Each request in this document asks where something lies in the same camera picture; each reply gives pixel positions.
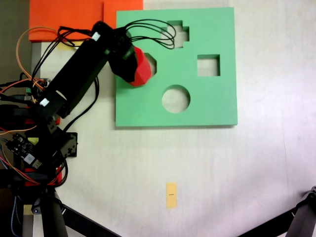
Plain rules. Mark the black tripod legs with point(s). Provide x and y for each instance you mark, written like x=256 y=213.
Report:
x=53 y=219
x=302 y=217

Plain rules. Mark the green shape sorting board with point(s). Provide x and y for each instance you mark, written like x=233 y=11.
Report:
x=212 y=103

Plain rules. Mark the red base mount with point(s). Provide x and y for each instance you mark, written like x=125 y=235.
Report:
x=58 y=172
x=57 y=121

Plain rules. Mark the black table clamp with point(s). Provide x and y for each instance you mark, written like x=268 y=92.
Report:
x=32 y=176
x=14 y=112

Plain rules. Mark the black circuit board with chips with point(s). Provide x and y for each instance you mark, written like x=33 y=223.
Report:
x=21 y=145

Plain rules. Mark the small orange foam block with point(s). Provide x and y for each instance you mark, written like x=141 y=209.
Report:
x=121 y=12

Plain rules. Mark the yellow tape strip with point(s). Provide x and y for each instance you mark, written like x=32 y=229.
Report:
x=65 y=47
x=27 y=209

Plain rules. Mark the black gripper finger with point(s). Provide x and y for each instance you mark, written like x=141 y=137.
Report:
x=126 y=70

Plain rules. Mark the red octagonal pillar block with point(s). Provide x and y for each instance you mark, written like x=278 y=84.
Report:
x=143 y=66

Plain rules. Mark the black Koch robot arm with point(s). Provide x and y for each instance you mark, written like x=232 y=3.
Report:
x=79 y=64

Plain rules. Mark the circuit board with green terminal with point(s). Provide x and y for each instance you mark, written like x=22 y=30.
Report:
x=37 y=86

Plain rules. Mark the yellow tape marker with line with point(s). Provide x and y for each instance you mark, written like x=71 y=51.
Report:
x=171 y=196

